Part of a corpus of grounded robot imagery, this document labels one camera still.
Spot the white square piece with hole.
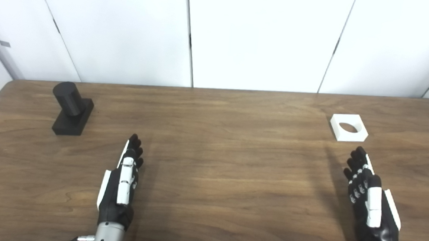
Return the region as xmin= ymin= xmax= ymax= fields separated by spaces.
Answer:
xmin=329 ymin=113 xmax=370 ymax=143

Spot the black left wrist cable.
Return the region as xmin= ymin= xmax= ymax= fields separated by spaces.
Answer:
xmin=65 ymin=234 xmax=96 ymax=241

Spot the black cylindrical peg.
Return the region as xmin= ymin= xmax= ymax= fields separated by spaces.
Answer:
xmin=50 ymin=81 xmax=96 ymax=137

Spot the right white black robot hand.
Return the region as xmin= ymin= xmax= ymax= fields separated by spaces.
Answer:
xmin=339 ymin=145 xmax=406 ymax=241

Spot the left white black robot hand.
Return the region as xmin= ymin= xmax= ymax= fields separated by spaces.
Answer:
xmin=95 ymin=132 xmax=146 ymax=232

